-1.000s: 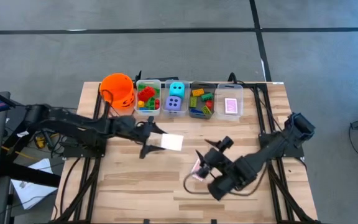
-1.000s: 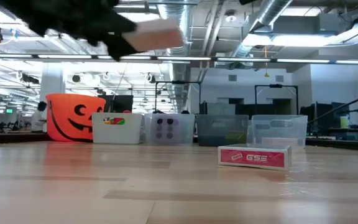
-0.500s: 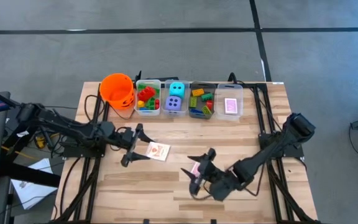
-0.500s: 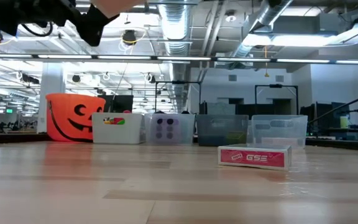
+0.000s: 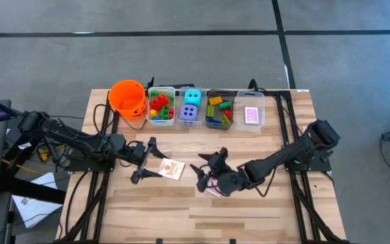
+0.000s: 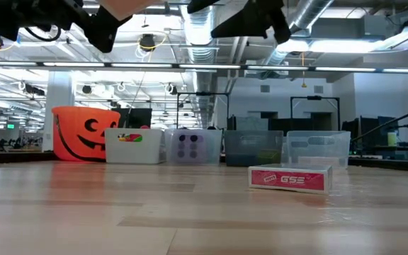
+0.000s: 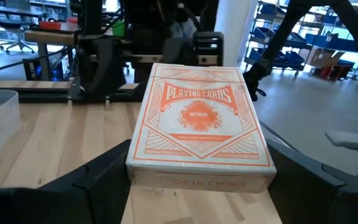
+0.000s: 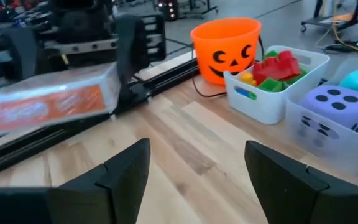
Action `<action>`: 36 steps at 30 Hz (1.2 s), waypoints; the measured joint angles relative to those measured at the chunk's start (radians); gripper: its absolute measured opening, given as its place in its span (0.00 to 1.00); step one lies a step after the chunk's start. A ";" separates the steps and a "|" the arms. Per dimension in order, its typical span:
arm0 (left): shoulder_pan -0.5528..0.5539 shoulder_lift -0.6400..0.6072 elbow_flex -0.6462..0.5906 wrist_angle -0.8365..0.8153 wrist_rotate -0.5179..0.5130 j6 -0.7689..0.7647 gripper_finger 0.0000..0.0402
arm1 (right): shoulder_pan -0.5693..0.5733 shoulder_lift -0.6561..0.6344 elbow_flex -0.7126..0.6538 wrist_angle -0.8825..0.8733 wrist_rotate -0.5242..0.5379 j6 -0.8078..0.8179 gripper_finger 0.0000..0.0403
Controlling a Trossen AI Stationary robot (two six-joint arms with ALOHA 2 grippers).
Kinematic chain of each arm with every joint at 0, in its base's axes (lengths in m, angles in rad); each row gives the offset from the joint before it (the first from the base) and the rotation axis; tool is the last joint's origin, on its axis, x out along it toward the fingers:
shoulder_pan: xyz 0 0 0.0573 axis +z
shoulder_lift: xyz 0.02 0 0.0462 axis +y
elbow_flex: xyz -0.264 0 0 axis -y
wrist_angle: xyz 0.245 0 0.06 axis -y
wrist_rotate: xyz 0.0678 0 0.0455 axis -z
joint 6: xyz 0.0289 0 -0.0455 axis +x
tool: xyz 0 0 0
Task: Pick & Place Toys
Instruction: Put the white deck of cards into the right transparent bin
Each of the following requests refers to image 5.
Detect white purple card box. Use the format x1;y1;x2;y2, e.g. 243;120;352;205
244;106;260;125

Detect white plastic bin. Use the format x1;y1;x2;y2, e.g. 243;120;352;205
146;86;177;127

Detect black stand beam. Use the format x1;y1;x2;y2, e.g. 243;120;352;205
0;176;67;204

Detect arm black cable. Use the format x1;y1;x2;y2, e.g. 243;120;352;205
92;103;116;136
254;165;279;198

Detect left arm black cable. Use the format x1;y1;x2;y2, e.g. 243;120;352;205
92;103;116;136

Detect clear plastic bin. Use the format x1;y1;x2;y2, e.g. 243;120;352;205
177;86;209;129
234;90;266;132

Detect pink playing card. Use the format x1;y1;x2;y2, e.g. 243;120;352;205
205;178;222;198

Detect black clamp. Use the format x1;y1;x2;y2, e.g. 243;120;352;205
247;78;267;93

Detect big red toy block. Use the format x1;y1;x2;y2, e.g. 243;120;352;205
149;94;171;112

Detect black aluminium frame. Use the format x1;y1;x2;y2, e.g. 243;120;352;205
272;88;351;244
55;88;121;244

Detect smoky grey plastic bin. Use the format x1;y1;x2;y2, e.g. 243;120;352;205
204;89;236;131

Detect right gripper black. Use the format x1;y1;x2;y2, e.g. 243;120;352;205
189;146;254;198

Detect white paper sheets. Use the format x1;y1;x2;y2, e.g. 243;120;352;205
12;171;64;228

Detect black clamp bar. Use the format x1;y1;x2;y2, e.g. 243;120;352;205
146;76;196;89

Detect teal foam die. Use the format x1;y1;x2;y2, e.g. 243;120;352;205
184;89;202;108

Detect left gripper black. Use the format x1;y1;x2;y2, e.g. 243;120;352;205
126;136;169;186

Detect orange pumpkin face bucket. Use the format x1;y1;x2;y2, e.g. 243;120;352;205
108;79;148;131

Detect purple foam die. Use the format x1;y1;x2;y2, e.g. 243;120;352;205
179;104;198;121

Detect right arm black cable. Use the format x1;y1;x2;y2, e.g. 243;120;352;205
254;165;279;198

